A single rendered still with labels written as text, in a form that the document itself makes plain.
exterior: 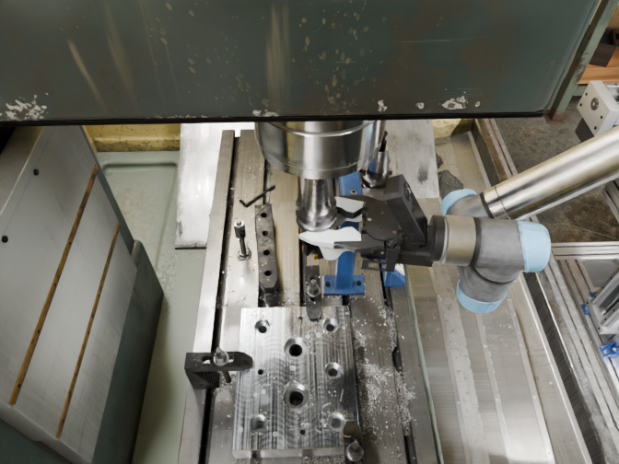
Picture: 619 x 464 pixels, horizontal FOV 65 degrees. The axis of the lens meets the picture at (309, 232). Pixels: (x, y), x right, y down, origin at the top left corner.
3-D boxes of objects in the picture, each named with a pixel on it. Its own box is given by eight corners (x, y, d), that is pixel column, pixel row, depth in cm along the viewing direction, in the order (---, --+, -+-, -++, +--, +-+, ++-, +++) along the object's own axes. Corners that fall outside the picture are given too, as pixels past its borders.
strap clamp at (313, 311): (319, 290, 118) (320, 253, 106) (321, 340, 109) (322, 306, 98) (305, 290, 118) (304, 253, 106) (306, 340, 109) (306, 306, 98)
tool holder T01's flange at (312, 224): (296, 201, 75) (295, 190, 73) (335, 201, 75) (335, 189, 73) (295, 233, 71) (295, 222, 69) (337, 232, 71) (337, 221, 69)
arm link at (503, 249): (536, 286, 74) (559, 253, 67) (463, 279, 75) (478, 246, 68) (528, 246, 79) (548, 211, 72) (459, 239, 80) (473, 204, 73)
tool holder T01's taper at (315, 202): (300, 194, 73) (299, 160, 67) (331, 193, 73) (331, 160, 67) (300, 216, 70) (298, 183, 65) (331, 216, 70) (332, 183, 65)
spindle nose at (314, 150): (251, 105, 66) (241, 18, 56) (367, 95, 67) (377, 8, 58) (261, 189, 56) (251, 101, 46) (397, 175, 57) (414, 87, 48)
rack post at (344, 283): (362, 276, 120) (375, 193, 97) (364, 295, 117) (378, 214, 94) (321, 277, 120) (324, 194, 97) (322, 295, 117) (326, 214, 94)
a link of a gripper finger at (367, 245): (334, 257, 70) (394, 251, 71) (335, 250, 69) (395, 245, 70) (330, 231, 73) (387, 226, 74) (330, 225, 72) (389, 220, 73)
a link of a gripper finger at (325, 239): (300, 269, 74) (360, 263, 75) (300, 246, 70) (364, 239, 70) (298, 253, 76) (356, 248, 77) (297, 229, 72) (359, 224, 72)
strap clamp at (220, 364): (256, 373, 104) (250, 341, 93) (256, 388, 102) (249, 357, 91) (194, 374, 104) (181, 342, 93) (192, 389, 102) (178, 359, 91)
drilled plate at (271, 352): (346, 317, 109) (348, 305, 105) (358, 455, 90) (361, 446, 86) (243, 319, 108) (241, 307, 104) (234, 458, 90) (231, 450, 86)
